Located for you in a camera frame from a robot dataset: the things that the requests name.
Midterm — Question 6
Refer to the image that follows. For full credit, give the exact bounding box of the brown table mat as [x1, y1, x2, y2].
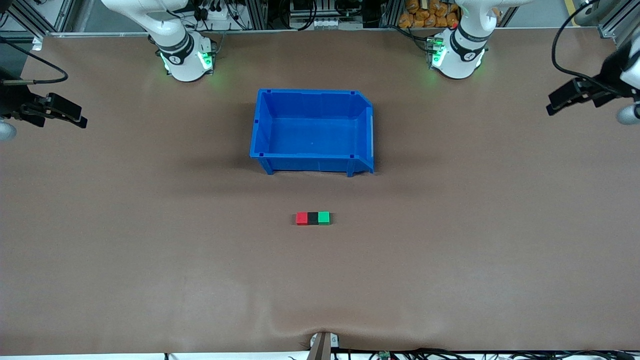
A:
[0, 27, 640, 357]

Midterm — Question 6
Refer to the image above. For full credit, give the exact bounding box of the orange packets pile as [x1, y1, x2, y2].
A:
[398, 0, 461, 29]

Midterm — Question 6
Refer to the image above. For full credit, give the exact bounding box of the white power strip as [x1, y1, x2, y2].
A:
[197, 5, 237, 24]

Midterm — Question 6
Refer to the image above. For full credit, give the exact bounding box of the blue plastic storage bin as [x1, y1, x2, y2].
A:
[249, 89, 375, 178]

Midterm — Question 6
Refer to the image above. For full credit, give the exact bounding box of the metal table edge clamp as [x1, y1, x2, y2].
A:
[307, 331, 340, 360]

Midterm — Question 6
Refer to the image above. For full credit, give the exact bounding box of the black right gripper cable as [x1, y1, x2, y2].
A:
[0, 36, 69, 86]

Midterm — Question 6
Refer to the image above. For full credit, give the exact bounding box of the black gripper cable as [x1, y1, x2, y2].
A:
[551, 0, 618, 95]
[0, 36, 69, 86]

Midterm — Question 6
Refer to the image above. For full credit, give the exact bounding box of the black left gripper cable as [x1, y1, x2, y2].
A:
[551, 0, 618, 95]

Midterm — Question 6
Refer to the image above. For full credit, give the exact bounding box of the aluminium frame profile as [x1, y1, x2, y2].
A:
[0, 0, 77, 37]
[597, 0, 640, 40]

